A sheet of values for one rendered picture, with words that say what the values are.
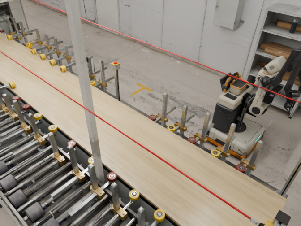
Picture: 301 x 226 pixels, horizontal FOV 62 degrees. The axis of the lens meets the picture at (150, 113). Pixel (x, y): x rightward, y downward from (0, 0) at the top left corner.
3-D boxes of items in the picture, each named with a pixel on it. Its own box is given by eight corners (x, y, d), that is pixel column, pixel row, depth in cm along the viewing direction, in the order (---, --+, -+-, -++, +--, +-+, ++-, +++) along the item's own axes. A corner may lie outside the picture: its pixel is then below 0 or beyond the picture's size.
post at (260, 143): (244, 175, 239) (259, 138, 209) (248, 177, 237) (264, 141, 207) (243, 177, 237) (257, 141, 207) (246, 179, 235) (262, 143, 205)
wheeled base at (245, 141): (200, 138, 366) (203, 125, 350) (222, 117, 403) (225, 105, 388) (243, 162, 331) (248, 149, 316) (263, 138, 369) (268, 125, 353)
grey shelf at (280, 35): (249, 87, 482) (277, 2, 385) (299, 106, 437) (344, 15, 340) (239, 97, 455) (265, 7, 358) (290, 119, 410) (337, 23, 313)
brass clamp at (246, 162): (242, 160, 234) (243, 157, 231) (255, 168, 228) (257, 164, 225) (238, 164, 231) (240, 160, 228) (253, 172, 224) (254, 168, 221)
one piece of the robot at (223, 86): (221, 97, 325) (217, 80, 317) (234, 86, 346) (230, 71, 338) (228, 97, 317) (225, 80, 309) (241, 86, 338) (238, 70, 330)
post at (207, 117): (200, 147, 262) (208, 111, 232) (203, 149, 261) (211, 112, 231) (198, 149, 260) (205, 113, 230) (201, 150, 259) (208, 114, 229)
